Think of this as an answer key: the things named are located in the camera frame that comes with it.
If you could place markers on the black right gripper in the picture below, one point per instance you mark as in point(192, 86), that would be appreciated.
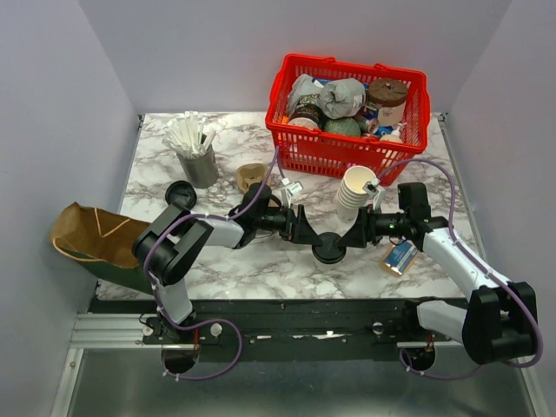
point(364, 230)

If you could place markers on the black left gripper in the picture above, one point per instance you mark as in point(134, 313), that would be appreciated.
point(298, 228)

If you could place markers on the black plastic cup lid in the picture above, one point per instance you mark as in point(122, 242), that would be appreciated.
point(329, 247)

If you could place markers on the white paper cup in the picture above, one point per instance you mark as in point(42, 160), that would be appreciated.
point(328, 261)

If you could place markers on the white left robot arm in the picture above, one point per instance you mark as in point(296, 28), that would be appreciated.
point(169, 246)

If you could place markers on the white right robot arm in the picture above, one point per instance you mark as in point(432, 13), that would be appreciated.
point(500, 320)

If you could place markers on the stack of paper cups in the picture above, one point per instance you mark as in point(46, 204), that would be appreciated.
point(352, 193)

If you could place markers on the blue orange card box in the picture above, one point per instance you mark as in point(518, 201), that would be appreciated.
point(399, 258)

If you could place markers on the brown cardboard cup carrier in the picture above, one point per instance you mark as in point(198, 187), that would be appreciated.
point(248, 178)

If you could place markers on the red plastic shopping basket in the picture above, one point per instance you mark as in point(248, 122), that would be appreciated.
point(309, 141)

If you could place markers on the cream pump lotion bottle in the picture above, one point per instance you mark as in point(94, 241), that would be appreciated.
point(391, 133)

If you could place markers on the green netted melon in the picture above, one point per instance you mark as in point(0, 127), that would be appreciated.
point(345, 126)

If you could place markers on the red blue drink can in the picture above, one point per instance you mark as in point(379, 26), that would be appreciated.
point(370, 126)

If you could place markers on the black labelled tub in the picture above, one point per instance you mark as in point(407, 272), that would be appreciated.
point(307, 113)

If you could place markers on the black lid on table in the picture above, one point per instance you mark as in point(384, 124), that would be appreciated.
point(182, 193)

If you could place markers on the grey plastic mailer bag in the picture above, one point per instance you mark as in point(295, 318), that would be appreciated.
point(336, 99)

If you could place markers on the brown lidded round box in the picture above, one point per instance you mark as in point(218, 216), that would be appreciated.
point(388, 97)

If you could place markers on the brown green paper bag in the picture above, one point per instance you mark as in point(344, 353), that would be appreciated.
point(101, 242)

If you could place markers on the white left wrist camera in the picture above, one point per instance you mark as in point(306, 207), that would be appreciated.
point(289, 190)

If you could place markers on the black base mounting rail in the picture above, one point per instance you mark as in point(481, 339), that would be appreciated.
point(295, 330)

